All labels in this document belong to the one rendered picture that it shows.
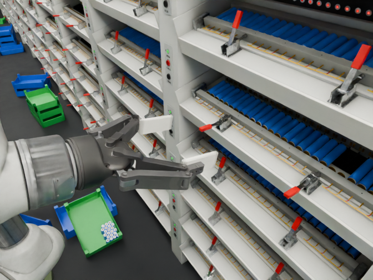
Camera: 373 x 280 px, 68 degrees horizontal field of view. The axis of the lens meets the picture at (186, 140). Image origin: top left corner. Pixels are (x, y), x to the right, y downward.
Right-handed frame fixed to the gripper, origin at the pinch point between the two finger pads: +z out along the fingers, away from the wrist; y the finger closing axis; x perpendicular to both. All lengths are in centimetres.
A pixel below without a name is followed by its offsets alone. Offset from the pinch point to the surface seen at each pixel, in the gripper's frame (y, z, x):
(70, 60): -170, 28, -38
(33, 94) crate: -230, 12, -87
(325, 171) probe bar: 15.4, 24.8, -3.7
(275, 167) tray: 6.5, 22.0, -7.9
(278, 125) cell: -0.5, 28.9, -2.1
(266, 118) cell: -4.5, 29.2, -2.0
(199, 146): -27.6, 31.0, -25.1
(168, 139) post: -37, 24, -26
